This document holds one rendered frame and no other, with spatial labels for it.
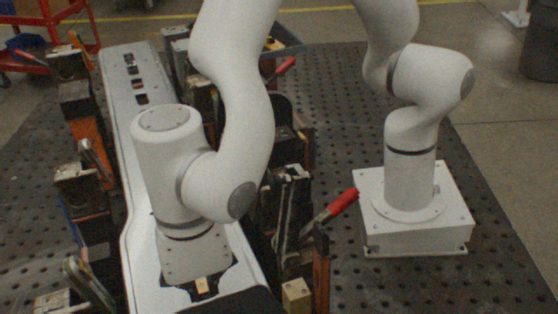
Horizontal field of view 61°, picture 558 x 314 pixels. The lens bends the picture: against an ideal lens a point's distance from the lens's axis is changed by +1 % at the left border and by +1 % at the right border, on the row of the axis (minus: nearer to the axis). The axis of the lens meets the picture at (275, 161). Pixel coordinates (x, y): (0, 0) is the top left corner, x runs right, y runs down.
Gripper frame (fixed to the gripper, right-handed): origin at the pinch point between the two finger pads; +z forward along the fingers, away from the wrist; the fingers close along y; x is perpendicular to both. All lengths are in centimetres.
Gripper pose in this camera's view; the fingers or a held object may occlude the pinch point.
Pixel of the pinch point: (203, 290)
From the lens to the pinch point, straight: 77.7
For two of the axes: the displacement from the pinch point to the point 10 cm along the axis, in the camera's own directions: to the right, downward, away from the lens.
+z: 0.5, 8.0, 5.9
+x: 3.5, 5.4, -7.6
